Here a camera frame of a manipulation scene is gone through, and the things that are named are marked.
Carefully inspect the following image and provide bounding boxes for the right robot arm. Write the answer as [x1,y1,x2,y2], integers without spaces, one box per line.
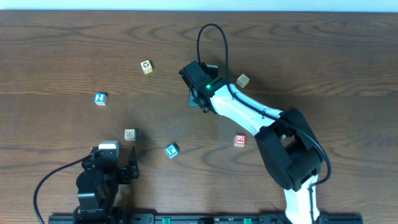
[179,61,331,223]

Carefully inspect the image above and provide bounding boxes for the red picture wooden block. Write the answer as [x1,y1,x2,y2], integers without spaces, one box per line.
[234,134,246,147]

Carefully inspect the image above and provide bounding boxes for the blue number 2 block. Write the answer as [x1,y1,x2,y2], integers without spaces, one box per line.
[93,93,108,106]

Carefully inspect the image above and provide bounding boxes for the butterfly wooden block green side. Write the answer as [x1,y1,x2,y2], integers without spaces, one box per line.
[124,129,137,141]

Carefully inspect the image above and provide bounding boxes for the blue letter P block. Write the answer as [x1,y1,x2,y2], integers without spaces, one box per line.
[165,143,178,159]

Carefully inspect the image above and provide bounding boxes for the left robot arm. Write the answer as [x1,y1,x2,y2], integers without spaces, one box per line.
[72,147,139,224]

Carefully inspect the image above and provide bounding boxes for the yellow symbol wooden block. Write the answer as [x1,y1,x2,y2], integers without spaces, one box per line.
[141,60,153,74]

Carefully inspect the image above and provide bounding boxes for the black mounting rail base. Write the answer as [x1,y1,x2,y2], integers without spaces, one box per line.
[48,212,364,224]

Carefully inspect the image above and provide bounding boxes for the plain cream wooden block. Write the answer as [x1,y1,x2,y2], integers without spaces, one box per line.
[236,73,250,88]

